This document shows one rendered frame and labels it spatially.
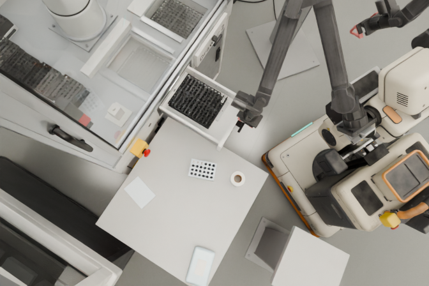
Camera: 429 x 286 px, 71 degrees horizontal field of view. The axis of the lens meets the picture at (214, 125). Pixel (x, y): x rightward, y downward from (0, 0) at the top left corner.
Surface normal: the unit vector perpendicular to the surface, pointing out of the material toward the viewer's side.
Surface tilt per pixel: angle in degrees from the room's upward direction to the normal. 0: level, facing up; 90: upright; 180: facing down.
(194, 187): 0
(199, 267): 0
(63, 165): 0
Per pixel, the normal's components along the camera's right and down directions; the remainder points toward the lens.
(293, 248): 0.05, -0.25
